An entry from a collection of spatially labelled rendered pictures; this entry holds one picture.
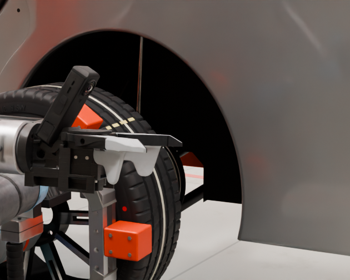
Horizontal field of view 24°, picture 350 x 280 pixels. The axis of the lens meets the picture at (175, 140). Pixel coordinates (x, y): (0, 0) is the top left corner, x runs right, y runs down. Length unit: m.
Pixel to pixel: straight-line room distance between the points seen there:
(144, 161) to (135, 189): 0.81
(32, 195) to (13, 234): 0.48
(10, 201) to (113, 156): 0.26
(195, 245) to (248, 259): 0.36
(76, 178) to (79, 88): 0.12
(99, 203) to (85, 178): 0.82
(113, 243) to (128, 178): 0.16
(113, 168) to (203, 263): 3.31
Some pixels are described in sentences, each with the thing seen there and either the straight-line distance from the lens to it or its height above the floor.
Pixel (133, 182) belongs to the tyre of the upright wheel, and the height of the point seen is 0.98.
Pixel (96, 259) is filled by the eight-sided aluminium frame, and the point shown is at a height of 0.80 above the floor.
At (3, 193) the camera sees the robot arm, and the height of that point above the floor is 1.14.
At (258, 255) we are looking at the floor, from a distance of 4.45.
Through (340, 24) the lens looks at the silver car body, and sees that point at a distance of 2.07.
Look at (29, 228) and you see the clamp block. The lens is 1.78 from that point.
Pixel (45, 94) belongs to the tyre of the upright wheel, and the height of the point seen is 1.17.
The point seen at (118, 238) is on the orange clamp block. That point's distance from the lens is 1.88.
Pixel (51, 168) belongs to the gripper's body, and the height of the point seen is 1.20.
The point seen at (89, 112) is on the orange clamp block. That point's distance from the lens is 1.91.
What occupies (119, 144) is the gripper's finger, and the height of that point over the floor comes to 1.24.
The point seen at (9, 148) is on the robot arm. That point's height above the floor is 1.22.
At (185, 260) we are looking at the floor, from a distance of 4.35.
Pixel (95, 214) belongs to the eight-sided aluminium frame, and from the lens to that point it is 1.91.
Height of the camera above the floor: 1.44
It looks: 11 degrees down
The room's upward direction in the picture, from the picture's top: straight up
